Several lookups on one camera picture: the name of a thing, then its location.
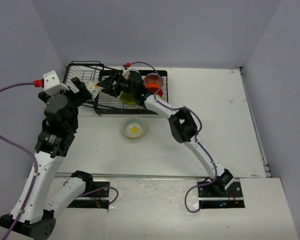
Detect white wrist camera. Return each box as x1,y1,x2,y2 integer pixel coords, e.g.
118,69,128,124
121,62,140,80
33,70,70,97

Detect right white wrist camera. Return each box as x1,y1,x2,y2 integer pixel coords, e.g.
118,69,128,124
121,62,140,80

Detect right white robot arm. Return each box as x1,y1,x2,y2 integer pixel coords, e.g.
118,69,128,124
97,69,234,197

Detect green bowl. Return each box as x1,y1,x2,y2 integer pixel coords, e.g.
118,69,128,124
120,92,137,106

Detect black wire dish rack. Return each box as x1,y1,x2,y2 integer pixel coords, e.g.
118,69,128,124
63,61,155,116

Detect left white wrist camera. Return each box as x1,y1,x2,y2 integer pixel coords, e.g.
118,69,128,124
33,70,70,97

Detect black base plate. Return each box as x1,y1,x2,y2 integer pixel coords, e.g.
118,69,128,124
197,180,246,209
67,181,110,210

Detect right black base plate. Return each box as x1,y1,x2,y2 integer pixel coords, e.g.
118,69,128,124
197,180,246,209

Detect white floral bowl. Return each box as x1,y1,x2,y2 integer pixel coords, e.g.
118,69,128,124
85,81,101,100

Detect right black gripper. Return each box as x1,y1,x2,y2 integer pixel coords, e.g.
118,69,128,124
97,70,136,98

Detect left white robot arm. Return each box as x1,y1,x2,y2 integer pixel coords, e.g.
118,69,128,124
0,77,94,240

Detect yellow teal patterned bowl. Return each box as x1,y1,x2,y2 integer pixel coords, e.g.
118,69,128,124
121,117,146,139

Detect right orange bowl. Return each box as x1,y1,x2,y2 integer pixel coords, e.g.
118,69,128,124
145,82,164,98

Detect red patterned bowl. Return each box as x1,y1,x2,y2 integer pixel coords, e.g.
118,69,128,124
143,72,164,87

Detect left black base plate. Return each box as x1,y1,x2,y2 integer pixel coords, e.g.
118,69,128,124
67,181,110,210

